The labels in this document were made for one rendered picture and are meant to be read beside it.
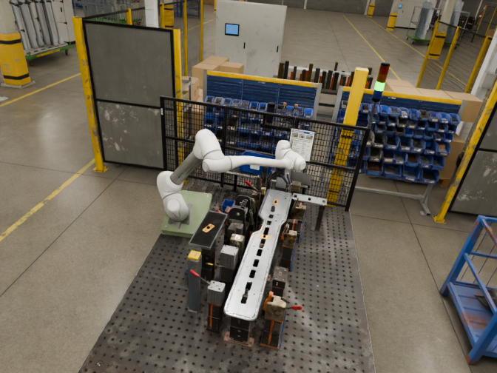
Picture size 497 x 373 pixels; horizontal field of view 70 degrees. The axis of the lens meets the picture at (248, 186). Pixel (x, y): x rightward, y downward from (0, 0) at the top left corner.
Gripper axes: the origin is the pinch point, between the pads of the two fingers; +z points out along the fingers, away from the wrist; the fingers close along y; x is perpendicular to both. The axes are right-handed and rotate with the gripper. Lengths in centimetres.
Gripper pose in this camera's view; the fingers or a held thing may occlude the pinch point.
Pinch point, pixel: (277, 189)
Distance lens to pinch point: 283.5
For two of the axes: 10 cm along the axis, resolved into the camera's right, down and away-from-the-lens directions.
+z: -0.8, 8.5, 5.2
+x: 2.3, -4.9, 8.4
